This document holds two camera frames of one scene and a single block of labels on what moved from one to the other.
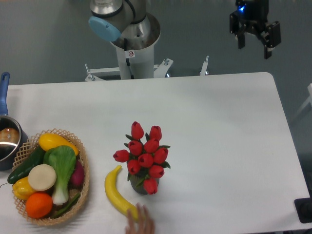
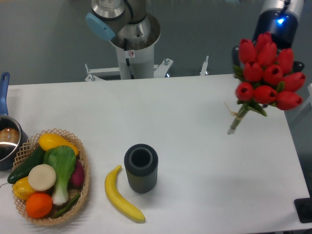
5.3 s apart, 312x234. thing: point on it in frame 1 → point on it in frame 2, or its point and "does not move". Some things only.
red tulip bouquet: x=145 y=157 → x=267 y=76
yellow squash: x=48 y=141 does not move
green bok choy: x=63 y=159 does not move
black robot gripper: x=251 y=16 → x=282 y=23
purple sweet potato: x=77 y=178 does not move
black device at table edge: x=303 y=207 does not move
